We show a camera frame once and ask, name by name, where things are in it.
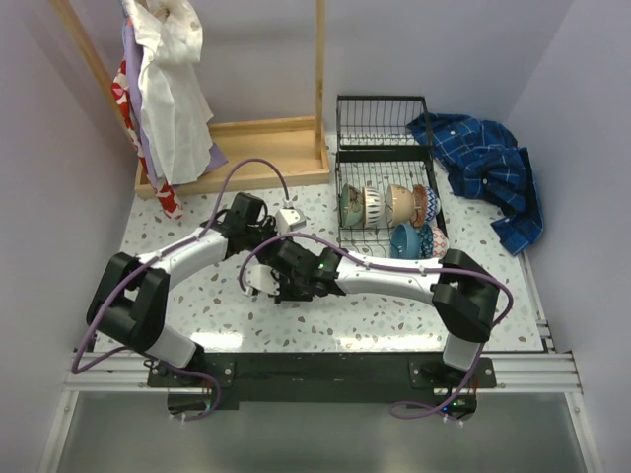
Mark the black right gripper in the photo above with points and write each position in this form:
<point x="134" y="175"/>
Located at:
<point x="285" y="295"/>

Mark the light green bowl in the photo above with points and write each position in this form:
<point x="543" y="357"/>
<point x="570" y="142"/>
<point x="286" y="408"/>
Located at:
<point x="351" y="206"/>

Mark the white black striped bowl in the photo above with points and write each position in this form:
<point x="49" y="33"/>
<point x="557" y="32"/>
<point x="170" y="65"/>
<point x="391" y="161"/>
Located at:
<point x="373" y="206"/>

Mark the teal blue bowl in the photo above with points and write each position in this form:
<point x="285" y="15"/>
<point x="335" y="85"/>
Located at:
<point x="404" y="242"/>

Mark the cream beige bowl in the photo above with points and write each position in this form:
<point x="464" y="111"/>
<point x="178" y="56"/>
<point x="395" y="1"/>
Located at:
<point x="400" y="205"/>

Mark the blue triangle patterned bowl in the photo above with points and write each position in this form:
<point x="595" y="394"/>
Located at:
<point x="433" y="242"/>

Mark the red blue patterned bowl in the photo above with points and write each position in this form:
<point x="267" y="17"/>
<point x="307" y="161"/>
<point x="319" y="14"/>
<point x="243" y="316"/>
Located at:
<point x="427" y="205"/>

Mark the black wire dish rack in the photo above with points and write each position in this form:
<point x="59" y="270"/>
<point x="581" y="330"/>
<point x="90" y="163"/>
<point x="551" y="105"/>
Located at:
<point x="374" y="148"/>

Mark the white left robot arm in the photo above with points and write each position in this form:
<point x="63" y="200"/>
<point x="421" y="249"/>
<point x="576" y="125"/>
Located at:
<point x="130" y="303"/>

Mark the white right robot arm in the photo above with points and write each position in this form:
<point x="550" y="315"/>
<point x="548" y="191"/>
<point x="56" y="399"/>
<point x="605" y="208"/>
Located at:
<point x="460" y="291"/>

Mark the white hanging shirt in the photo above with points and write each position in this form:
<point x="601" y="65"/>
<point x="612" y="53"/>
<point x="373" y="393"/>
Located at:
<point x="176" y="15"/>

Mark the blue plaid shirt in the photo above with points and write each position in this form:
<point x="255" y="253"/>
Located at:
<point x="484" y="161"/>

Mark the lavender hanging garment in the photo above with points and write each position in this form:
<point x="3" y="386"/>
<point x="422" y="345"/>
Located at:
<point x="174" y="113"/>

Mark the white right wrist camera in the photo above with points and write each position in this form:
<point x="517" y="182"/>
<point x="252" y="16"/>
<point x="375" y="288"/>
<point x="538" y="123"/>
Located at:
<point x="260" y="278"/>

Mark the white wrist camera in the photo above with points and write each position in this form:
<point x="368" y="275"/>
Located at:
<point x="289" y="220"/>
<point x="260" y="278"/>

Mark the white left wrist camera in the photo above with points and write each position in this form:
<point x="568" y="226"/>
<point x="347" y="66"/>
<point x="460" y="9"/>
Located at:
<point x="289" y="220"/>

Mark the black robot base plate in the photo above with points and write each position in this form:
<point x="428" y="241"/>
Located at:
<point x="227" y="380"/>

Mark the aluminium rail frame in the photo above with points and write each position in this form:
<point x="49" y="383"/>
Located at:
<point x="548" y="372"/>

